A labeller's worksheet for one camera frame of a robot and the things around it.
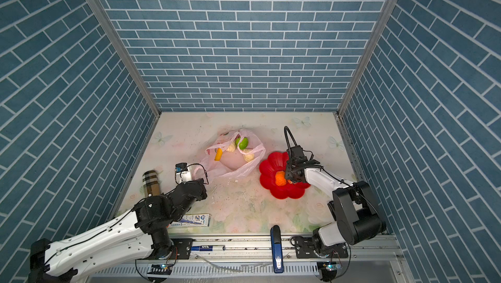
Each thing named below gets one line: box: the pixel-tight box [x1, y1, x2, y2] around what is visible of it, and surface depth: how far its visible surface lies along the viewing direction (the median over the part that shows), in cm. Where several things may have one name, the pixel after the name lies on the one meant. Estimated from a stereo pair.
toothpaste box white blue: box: [168, 213, 212, 229], surface depth 81 cm
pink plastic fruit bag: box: [194, 128, 267, 181], surface depth 90 cm
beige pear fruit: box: [243, 153, 256, 163], surface depth 98 cm
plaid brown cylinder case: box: [142, 169, 160, 197], surface depth 90 cm
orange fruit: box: [275, 170, 287, 187], surface depth 89 cm
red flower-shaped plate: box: [258, 151, 312, 200], surface depth 92 cm
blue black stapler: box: [270, 224, 285, 274], surface depth 73 cm
